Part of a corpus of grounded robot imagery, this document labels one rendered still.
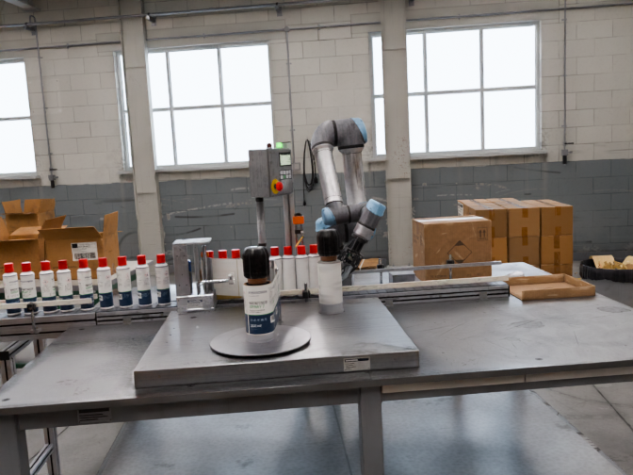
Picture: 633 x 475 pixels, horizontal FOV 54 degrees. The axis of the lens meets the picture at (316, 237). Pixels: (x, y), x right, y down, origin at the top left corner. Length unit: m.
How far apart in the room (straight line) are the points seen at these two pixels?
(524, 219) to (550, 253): 0.37
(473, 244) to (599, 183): 5.42
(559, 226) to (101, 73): 5.78
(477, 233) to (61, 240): 2.38
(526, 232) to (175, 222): 4.51
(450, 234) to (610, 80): 5.62
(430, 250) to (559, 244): 3.07
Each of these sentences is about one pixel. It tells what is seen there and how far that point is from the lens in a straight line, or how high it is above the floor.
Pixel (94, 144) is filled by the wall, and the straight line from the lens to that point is 8.58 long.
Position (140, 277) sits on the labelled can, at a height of 1.00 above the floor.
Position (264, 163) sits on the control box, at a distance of 2.46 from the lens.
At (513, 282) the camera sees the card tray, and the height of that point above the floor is 0.85.
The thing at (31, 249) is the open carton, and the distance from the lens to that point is 4.11.
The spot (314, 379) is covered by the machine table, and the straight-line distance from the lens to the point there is 1.76.
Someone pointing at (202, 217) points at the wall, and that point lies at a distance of 8.11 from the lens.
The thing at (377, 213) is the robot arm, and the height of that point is 1.20.
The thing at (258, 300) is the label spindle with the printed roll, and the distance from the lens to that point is 1.86.
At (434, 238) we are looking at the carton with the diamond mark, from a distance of 2.75.
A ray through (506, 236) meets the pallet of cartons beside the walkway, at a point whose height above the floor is 0.66.
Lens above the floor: 1.45
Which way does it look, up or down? 8 degrees down
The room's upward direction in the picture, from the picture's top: 3 degrees counter-clockwise
